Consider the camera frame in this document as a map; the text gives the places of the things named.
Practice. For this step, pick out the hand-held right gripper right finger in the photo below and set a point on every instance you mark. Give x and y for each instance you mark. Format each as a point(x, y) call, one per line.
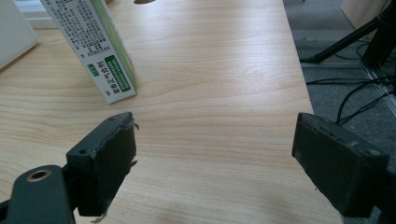
point(336, 165)

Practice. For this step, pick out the black stand leg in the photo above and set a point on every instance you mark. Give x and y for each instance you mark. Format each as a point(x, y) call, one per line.
point(345, 40)

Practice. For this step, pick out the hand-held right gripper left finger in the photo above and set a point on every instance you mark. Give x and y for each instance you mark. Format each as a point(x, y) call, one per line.
point(102, 165)

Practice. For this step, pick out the light wooden cabinet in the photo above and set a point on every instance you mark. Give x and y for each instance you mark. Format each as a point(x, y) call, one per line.
point(362, 11)

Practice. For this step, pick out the white and green medicine box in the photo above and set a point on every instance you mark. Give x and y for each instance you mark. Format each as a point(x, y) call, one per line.
point(99, 46)

